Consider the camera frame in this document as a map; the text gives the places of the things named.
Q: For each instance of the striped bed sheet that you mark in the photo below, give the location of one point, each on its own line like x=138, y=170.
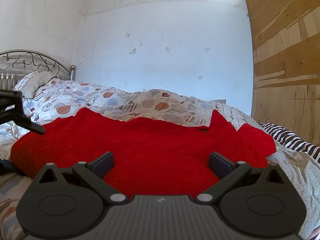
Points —
x=290, y=140

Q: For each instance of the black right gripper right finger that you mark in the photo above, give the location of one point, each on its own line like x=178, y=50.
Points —
x=253, y=202

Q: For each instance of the red knit sweater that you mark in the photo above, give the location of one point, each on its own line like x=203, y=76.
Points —
x=150, y=156

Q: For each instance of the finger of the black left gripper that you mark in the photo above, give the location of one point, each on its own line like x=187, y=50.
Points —
x=25, y=122

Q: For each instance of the wooden plywood board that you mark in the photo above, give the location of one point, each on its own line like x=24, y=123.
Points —
x=285, y=36

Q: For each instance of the metal bed headboard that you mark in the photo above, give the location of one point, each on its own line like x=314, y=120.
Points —
x=17, y=63

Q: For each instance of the pillow with patterned case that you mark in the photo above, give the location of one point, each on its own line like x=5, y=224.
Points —
x=29, y=84

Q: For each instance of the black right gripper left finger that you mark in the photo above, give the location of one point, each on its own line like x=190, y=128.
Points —
x=69, y=202

